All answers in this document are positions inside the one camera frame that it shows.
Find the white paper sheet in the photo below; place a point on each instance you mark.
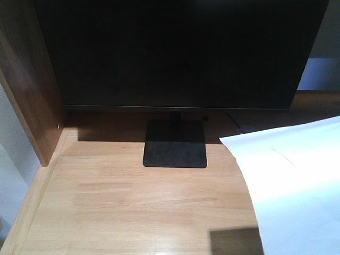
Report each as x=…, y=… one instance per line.
x=292, y=174

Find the black computer monitor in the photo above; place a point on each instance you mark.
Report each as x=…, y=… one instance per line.
x=179, y=54

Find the black monitor stand base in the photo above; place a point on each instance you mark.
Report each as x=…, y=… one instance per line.
x=175, y=143

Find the wooden shelf unit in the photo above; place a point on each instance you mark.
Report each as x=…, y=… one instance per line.
x=28, y=78

